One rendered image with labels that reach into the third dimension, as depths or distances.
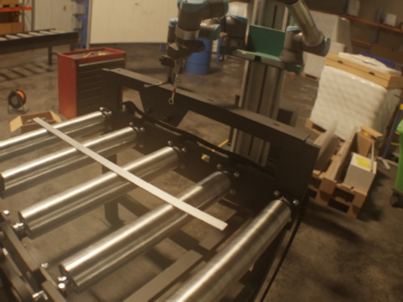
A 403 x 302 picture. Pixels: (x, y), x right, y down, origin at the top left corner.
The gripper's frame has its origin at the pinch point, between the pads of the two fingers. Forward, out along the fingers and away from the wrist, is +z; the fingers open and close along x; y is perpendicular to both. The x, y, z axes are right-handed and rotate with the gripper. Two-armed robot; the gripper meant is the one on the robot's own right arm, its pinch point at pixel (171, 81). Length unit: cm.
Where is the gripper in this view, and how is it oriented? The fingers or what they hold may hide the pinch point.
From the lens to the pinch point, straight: 158.5
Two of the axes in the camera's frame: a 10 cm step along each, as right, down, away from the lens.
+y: -6.2, 2.8, -7.3
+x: 7.8, 3.6, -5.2
